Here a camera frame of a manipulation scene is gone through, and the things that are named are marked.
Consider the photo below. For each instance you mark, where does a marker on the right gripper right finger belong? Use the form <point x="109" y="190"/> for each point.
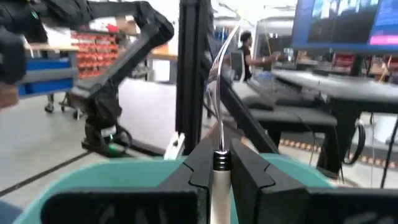
<point x="252" y="180"/>

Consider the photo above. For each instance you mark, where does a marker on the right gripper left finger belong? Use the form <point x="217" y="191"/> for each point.
<point x="192" y="174"/>

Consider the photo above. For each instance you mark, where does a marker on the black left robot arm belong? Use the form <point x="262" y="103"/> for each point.
<point x="102" y="102"/>

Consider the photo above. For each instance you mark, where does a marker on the green plastic bin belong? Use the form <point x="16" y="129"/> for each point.
<point x="124" y="174"/>

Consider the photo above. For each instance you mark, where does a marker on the grey office chair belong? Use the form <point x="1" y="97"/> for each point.
<point x="237" y="63"/>

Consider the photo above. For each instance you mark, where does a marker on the person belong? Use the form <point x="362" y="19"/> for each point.
<point x="247" y="56"/>

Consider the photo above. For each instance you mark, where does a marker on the black work desk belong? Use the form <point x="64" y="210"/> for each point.
<point x="342" y="90"/>

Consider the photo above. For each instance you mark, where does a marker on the red parts bin shelf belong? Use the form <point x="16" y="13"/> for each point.
<point x="96" y="53"/>

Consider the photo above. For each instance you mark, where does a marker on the blue storage shelf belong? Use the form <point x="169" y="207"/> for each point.
<point x="46" y="74"/>

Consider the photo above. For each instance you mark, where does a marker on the white frame bracket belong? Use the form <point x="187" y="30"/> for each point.
<point x="174" y="147"/>

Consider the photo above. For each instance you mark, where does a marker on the large wall display screen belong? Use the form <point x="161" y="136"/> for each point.
<point x="342" y="21"/>

